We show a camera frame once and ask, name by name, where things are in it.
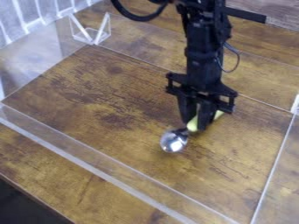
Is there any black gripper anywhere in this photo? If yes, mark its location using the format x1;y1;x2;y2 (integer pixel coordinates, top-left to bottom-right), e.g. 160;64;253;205
165;50;239;131

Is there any green handled metal spoon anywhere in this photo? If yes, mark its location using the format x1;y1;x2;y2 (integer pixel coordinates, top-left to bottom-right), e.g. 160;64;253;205
158;109;226;154

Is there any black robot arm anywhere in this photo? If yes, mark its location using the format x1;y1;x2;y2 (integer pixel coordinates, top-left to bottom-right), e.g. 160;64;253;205
165;0;237;131

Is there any clear acrylic enclosure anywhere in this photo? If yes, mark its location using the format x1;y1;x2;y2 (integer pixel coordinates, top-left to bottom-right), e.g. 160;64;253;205
4;15;292;224

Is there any clear acrylic triangle bracket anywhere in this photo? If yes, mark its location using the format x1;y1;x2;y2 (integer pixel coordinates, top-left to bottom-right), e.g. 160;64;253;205
69;13;110;46

